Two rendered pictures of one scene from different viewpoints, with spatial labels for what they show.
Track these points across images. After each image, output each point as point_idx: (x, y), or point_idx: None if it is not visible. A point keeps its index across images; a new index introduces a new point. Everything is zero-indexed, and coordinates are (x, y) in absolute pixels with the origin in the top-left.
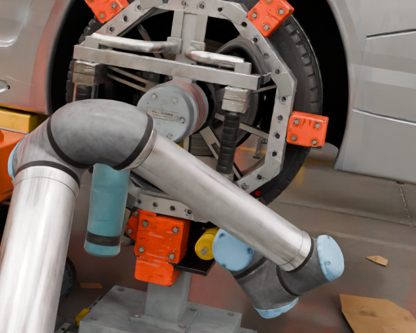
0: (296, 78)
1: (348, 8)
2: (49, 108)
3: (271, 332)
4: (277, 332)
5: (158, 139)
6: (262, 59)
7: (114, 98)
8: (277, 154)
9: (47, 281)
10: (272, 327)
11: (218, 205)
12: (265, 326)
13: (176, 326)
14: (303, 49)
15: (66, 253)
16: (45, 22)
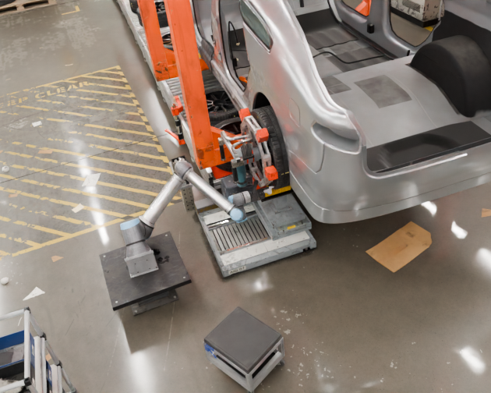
0: (269, 157)
1: (284, 139)
2: None
3: (353, 224)
4: (356, 224)
5: (188, 175)
6: (250, 151)
7: None
8: (264, 177)
9: (161, 199)
10: (358, 222)
11: (203, 193)
12: (357, 221)
13: (274, 210)
14: (273, 147)
15: (171, 193)
16: (250, 109)
